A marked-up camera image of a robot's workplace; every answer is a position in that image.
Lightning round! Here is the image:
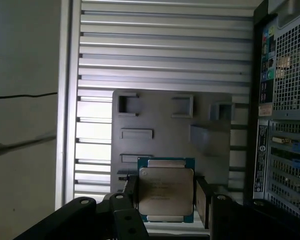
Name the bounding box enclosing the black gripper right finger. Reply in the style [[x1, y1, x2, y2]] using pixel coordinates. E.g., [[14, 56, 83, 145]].
[[194, 175, 300, 240]]

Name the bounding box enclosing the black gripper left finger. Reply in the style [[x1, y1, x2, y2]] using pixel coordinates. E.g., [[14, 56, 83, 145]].
[[12, 173, 151, 240]]

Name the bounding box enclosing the CPU with silver top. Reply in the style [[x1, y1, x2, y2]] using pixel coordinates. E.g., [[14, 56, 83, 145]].
[[136, 156, 197, 224]]

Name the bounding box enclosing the grey parts rack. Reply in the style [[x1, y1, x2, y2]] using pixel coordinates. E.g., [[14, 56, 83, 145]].
[[111, 89, 234, 226]]

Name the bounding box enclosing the grey floor bar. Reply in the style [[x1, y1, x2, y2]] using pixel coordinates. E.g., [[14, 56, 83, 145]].
[[0, 134, 58, 158]]

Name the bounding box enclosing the black open PC case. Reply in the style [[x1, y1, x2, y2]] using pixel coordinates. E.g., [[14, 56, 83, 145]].
[[243, 0, 300, 224]]

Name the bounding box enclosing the black floor cable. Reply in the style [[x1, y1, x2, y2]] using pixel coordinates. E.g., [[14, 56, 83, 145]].
[[0, 91, 59, 100]]

